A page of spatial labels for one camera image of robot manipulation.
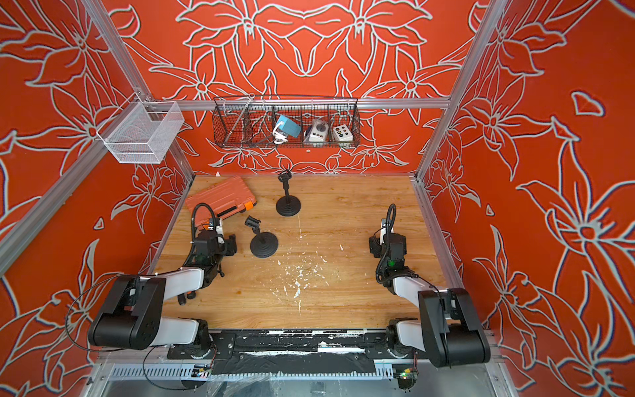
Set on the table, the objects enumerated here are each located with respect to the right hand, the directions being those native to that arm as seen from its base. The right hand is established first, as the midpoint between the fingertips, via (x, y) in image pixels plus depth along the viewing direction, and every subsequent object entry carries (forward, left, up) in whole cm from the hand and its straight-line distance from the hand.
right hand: (383, 232), depth 90 cm
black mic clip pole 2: (+17, +38, +12) cm, 43 cm away
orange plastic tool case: (+18, +65, -2) cm, 67 cm away
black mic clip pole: (-5, +45, +12) cm, 47 cm away
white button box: (+32, +15, +22) cm, 41 cm away
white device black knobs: (+29, +24, +25) cm, 45 cm away
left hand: (0, +60, -2) cm, 60 cm away
